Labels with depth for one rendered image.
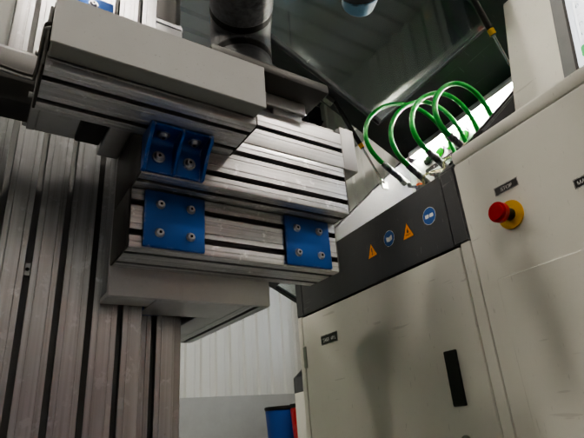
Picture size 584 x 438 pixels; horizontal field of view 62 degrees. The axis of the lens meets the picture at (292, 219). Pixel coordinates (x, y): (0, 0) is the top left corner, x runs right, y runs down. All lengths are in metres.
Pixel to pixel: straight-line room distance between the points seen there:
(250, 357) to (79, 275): 7.65
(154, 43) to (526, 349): 0.72
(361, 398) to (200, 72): 0.87
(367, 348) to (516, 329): 0.42
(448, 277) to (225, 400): 7.24
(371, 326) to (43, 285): 0.73
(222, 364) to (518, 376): 7.39
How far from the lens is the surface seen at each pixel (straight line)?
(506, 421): 0.94
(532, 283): 0.89
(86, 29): 0.62
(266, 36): 0.97
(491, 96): 1.74
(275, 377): 8.59
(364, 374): 1.23
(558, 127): 0.91
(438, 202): 1.05
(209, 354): 8.09
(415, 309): 1.08
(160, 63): 0.63
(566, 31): 1.35
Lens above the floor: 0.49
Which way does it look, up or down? 23 degrees up
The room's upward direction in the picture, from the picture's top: 5 degrees counter-clockwise
